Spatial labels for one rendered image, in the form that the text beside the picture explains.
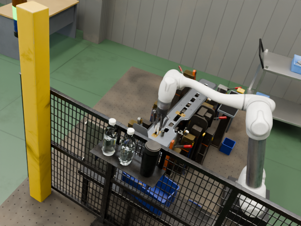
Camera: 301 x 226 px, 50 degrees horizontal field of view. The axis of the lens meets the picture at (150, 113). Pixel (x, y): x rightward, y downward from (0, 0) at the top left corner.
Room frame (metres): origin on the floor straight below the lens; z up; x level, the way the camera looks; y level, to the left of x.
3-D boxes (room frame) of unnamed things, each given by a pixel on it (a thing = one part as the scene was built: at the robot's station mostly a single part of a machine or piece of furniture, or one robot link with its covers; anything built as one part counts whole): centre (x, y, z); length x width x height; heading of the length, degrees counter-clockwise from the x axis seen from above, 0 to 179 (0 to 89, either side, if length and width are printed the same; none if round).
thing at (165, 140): (2.18, -0.25, 1.00); 1.38 x 0.22 x 0.02; 159
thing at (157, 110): (1.73, -0.07, 1.30); 0.08 x 0.07 x 0.09; 68
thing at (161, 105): (1.73, -0.07, 1.38); 0.09 x 0.09 x 0.06
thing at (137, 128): (1.49, 0.03, 1.17); 0.12 x 0.01 x 0.34; 69
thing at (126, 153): (1.09, 0.07, 1.53); 0.07 x 0.07 x 0.20
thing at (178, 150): (1.66, -0.24, 0.87); 0.10 x 0.07 x 0.35; 69
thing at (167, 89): (1.74, -0.07, 1.48); 0.13 x 0.11 x 0.16; 174
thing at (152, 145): (1.05, -0.04, 1.52); 0.07 x 0.07 x 0.18
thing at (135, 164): (1.10, 0.05, 1.46); 0.36 x 0.15 x 0.18; 69
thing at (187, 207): (1.25, -0.10, 1.01); 0.90 x 0.22 x 0.03; 69
